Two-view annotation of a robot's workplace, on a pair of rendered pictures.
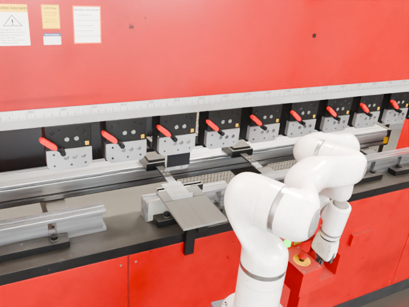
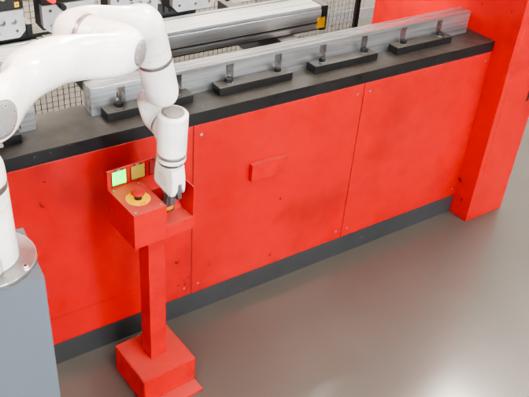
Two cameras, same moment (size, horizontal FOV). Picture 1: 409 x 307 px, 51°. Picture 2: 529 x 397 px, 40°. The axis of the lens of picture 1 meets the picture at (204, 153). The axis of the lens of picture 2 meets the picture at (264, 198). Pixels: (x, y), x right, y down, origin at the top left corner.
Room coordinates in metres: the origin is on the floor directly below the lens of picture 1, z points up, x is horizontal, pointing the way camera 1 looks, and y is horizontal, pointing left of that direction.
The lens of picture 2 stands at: (-0.30, -0.58, 1.99)
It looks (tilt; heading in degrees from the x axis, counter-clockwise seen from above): 35 degrees down; 353
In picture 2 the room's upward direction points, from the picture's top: 5 degrees clockwise
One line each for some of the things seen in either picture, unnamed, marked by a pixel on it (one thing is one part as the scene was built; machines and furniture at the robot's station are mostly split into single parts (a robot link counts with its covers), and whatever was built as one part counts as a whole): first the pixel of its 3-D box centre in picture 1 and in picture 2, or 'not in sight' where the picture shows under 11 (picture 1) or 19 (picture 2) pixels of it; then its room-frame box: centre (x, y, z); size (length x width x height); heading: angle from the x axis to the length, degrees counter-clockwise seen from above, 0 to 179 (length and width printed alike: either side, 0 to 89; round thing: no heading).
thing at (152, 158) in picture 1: (160, 166); not in sight; (1.69, 0.19, 1.01); 0.26 x 0.12 x 0.05; 29
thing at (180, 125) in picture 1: (173, 130); not in sight; (1.53, 0.13, 1.26); 0.15 x 0.09 x 0.17; 119
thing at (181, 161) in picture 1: (177, 159); not in sight; (1.55, 0.11, 1.13); 0.10 x 0.02 x 0.10; 119
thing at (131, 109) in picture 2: not in sight; (148, 104); (1.79, -0.45, 0.89); 0.30 x 0.05 x 0.03; 119
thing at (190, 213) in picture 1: (190, 206); not in sight; (1.42, 0.03, 1.00); 0.26 x 0.18 x 0.01; 29
